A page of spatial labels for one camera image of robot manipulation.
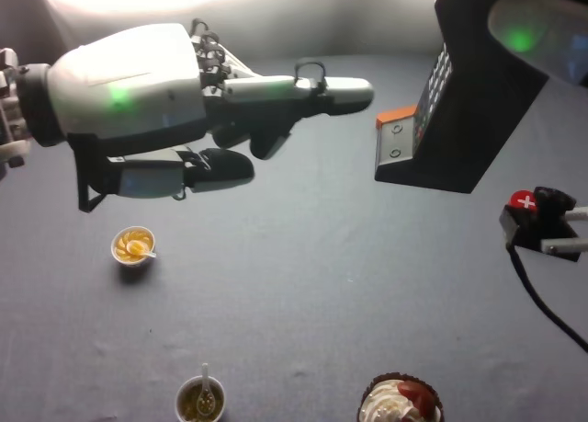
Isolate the small cup of green soup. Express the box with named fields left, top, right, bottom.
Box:
left=174, top=375, right=227, bottom=422

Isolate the toy cupcake with cream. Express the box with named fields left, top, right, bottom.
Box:
left=356, top=371, right=446, bottom=422

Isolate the orange triangle block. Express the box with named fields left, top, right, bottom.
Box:
left=375, top=105, right=417, bottom=130

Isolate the red cylinder with white cross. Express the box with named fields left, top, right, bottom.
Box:
left=503, top=190, right=538, bottom=221

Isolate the small cup of yellow food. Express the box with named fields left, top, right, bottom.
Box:
left=110, top=225, right=157, bottom=268

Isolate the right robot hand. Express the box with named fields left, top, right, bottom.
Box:
left=486, top=0, right=588, bottom=90

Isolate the white spoon in green soup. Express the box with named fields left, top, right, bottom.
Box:
left=195, top=362, right=215, bottom=416

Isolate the white backdrop curtain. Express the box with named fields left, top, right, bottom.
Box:
left=0, top=0, right=588, bottom=67

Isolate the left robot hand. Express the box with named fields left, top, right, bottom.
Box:
left=45, top=17, right=376, bottom=201

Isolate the black brick toy phone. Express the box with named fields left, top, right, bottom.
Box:
left=374, top=0, right=588, bottom=195

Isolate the grey table cloth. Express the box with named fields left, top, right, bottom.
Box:
left=0, top=44, right=588, bottom=422

